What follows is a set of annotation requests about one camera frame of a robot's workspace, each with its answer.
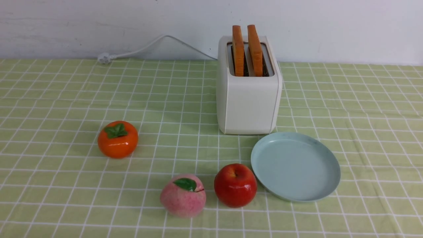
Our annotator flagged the toasted bread slice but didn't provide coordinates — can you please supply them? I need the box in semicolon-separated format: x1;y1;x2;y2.
247;24;263;77
232;25;245;77

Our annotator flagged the white two-slot toaster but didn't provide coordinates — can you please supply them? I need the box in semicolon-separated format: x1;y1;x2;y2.
216;36;284;135

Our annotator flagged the red apple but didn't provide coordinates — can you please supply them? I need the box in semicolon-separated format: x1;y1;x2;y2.
213;164;258;208

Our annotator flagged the pink peach with leaf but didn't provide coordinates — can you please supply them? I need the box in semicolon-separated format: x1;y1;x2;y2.
160;174;207;218

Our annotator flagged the orange persimmon with leaf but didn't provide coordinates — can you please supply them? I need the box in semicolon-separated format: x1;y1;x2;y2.
97;121;139;159

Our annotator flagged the light blue round plate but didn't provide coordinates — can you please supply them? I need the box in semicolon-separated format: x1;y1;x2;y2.
250;132;341;202

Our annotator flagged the green checkered tablecloth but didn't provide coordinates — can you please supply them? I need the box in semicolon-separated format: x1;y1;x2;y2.
0;59;423;238

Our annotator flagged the white toaster power cord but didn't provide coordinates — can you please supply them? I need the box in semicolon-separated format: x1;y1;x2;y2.
97;35;218;64

